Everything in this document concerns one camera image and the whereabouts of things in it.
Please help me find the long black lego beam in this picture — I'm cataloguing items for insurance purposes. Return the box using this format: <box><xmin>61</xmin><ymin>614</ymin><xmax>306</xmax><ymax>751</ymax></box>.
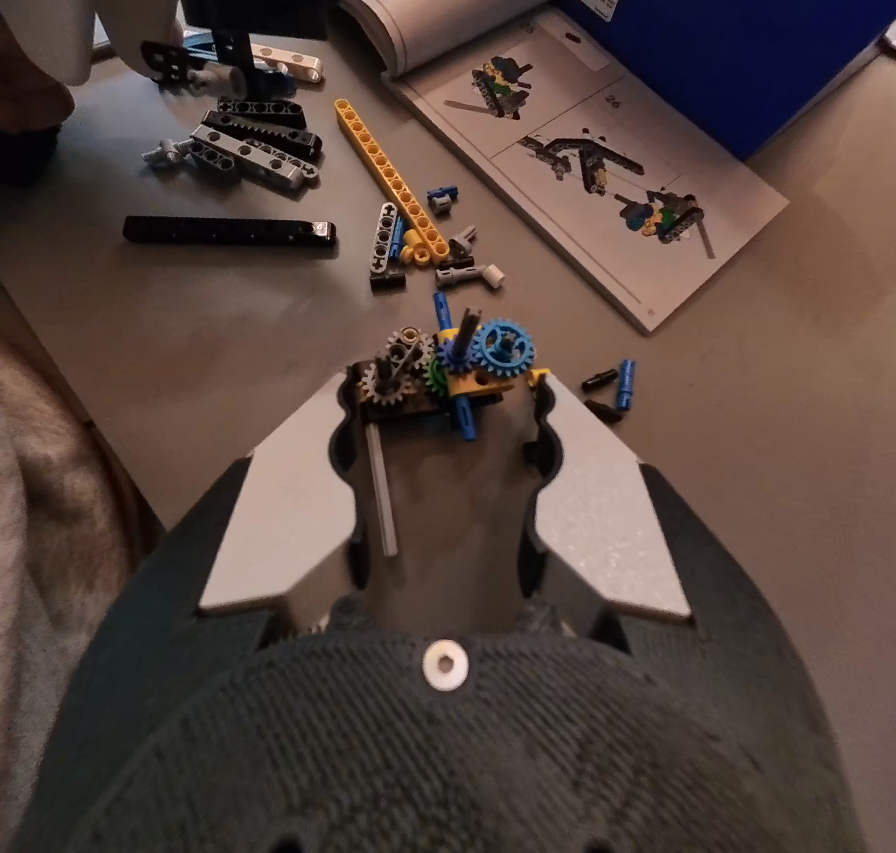
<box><xmin>122</xmin><ymin>215</ymin><xmax>337</xmax><ymax>249</ymax></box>

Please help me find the lego gear assembly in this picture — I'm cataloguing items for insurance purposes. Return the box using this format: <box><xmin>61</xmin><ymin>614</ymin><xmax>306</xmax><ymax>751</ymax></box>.
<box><xmin>350</xmin><ymin>291</ymin><xmax>554</xmax><ymax>442</ymax></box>

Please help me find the short black lego beam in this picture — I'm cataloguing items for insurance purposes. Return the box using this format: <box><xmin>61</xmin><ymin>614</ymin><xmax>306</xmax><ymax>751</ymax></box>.
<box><xmin>216</xmin><ymin>96</ymin><xmax>309</xmax><ymax>130</ymax></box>

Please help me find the blue box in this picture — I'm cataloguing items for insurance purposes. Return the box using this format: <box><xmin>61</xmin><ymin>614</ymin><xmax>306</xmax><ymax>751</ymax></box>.
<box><xmin>553</xmin><ymin>0</ymin><xmax>896</xmax><ymax>162</ymax></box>

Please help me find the black lego rack beam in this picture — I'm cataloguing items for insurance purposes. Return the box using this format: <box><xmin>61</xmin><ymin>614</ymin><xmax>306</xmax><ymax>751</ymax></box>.
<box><xmin>202</xmin><ymin>112</ymin><xmax>325</xmax><ymax>162</ymax></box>

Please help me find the lego instruction booklet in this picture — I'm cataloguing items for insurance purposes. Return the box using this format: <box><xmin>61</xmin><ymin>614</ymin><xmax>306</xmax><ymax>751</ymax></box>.
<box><xmin>308</xmin><ymin>0</ymin><xmax>791</xmax><ymax>336</ymax></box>

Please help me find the white lego beam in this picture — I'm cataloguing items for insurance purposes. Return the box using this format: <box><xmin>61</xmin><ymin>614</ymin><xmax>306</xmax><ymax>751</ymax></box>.
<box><xmin>251</xmin><ymin>43</ymin><xmax>325</xmax><ymax>85</ymax></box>

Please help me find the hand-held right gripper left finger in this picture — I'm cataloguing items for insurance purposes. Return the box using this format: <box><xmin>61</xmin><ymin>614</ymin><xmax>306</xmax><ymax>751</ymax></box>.
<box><xmin>198</xmin><ymin>368</ymin><xmax>371</xmax><ymax>630</ymax></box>

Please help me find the person's left hand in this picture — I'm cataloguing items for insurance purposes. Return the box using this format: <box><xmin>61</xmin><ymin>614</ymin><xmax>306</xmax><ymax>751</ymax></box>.
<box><xmin>0</xmin><ymin>18</ymin><xmax>75</xmax><ymax>130</ymax></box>

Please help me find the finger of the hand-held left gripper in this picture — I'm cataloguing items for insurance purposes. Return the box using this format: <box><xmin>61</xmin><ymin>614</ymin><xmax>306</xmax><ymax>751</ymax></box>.
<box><xmin>93</xmin><ymin>0</ymin><xmax>184</xmax><ymax>80</ymax></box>
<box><xmin>0</xmin><ymin>0</ymin><xmax>96</xmax><ymax>85</ymax></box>

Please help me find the long yellow lego beam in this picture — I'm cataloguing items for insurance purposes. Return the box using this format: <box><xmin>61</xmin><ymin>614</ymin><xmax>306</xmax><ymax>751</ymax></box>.
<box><xmin>334</xmin><ymin>99</ymin><xmax>449</xmax><ymax>261</ymax></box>

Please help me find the grey connector with white bush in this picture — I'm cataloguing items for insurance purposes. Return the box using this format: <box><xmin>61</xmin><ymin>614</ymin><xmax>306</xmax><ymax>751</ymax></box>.
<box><xmin>433</xmin><ymin>262</ymin><xmax>507</xmax><ymax>289</ymax></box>

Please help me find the short grey lego beam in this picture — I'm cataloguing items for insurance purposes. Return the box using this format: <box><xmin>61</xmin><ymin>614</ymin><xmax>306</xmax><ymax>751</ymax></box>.
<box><xmin>370</xmin><ymin>202</ymin><xmax>399</xmax><ymax>273</ymax></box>

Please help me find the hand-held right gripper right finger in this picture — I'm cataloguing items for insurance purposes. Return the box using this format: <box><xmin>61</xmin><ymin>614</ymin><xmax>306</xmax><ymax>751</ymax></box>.
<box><xmin>518</xmin><ymin>371</ymin><xmax>694</xmax><ymax>635</ymax></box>

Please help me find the light grey lego axle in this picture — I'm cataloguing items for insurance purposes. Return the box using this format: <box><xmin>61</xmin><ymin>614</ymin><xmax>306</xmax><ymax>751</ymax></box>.
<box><xmin>364</xmin><ymin>422</ymin><xmax>399</xmax><ymax>558</ymax></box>

